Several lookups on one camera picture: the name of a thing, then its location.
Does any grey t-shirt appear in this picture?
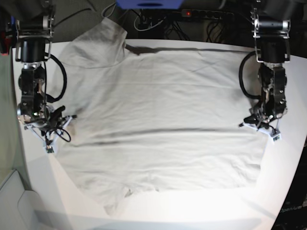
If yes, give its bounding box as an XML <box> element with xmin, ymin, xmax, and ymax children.
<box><xmin>57</xmin><ymin>19</ymin><xmax>267</xmax><ymax>215</ymax></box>

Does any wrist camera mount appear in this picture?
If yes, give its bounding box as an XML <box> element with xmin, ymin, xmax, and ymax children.
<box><xmin>238</xmin><ymin>117</ymin><xmax>282</xmax><ymax>142</ymax></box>
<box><xmin>23</xmin><ymin>115</ymin><xmax>77</xmax><ymax>154</ymax></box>

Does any white cable loop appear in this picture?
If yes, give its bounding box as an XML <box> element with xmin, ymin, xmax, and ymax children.
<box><xmin>133</xmin><ymin>14</ymin><xmax>165</xmax><ymax>32</ymax></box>

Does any black power strip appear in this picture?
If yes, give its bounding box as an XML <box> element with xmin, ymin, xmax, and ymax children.
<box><xmin>181</xmin><ymin>9</ymin><xmax>235</xmax><ymax>22</ymax></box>

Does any red and black clamp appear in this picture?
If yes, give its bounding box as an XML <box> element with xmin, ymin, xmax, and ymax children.
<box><xmin>0</xmin><ymin>23</ymin><xmax>12</xmax><ymax>56</ymax></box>

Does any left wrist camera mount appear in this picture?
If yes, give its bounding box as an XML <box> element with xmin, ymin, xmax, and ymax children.
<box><xmin>238</xmin><ymin>117</ymin><xmax>282</xmax><ymax>142</ymax></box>

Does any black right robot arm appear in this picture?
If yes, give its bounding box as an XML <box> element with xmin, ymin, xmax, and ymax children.
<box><xmin>0</xmin><ymin>0</ymin><xmax>67</xmax><ymax>132</ymax></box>

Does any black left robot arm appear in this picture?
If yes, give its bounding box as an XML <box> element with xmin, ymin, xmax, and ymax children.
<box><xmin>238</xmin><ymin>0</ymin><xmax>307</xmax><ymax>127</ymax></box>

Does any grey side table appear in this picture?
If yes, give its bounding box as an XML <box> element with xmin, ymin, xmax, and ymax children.
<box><xmin>0</xmin><ymin>171</ymin><xmax>40</xmax><ymax>230</ymax></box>

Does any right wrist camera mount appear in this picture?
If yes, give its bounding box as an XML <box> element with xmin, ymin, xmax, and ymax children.
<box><xmin>23</xmin><ymin>115</ymin><xmax>77</xmax><ymax>154</ymax></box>

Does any blue box at top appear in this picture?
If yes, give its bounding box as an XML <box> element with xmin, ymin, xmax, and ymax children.
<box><xmin>116</xmin><ymin>0</ymin><xmax>183</xmax><ymax>9</ymax></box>

